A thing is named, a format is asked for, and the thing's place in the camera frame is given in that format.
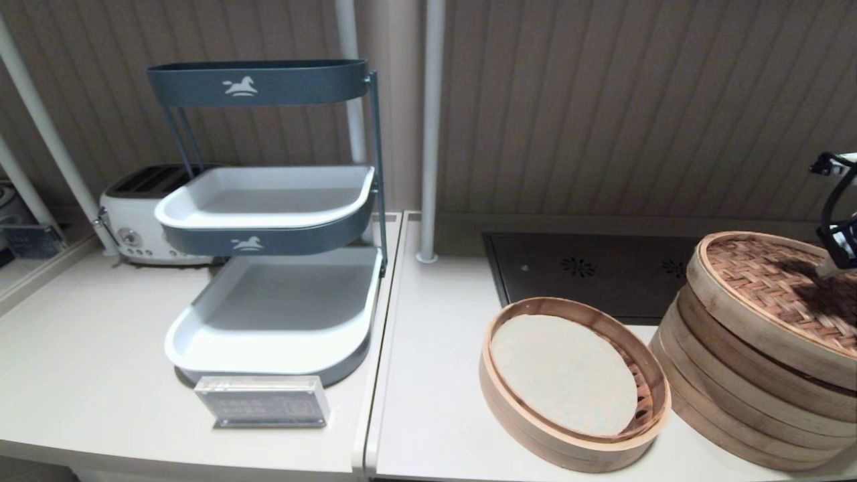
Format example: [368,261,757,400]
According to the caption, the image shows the bamboo steamer basket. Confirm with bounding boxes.
[659,308,857,448]
[479,297,672,474]
[649,328,857,471]

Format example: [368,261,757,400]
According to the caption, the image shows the white round steamer liner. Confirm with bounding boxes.
[490,313,639,437]

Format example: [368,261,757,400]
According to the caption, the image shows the black glass induction cooktop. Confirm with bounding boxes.
[481,232,704,326]

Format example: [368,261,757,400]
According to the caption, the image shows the white metal pole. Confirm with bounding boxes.
[0,12,121,258]
[415,0,447,265]
[0,137,64,238]
[334,0,376,247]

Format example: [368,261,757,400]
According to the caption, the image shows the clear acrylic sign holder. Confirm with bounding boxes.
[195,375,331,429]
[0,224,66,260]

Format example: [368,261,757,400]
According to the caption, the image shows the three-tier blue kitchen rack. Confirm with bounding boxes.
[146,59,389,389]

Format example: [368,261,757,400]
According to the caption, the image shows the white retro toaster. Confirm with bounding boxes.
[94,164,225,267]

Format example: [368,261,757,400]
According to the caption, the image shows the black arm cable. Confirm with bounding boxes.
[820,164,857,235]

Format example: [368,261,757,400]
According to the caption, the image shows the wrist camera on white bracket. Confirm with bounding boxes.
[809,151,857,178]

